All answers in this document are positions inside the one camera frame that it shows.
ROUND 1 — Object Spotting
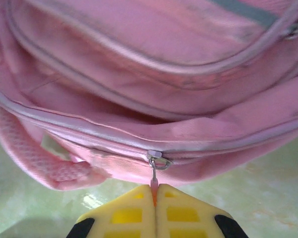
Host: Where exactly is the pink school backpack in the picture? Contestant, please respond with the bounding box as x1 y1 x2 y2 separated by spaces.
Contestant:
0 0 298 191

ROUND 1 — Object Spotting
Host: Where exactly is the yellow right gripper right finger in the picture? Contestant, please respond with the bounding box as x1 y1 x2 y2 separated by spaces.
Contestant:
155 183 249 238

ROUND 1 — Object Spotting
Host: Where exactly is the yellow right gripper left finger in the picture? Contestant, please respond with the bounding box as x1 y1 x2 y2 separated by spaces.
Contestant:
66 184 156 238

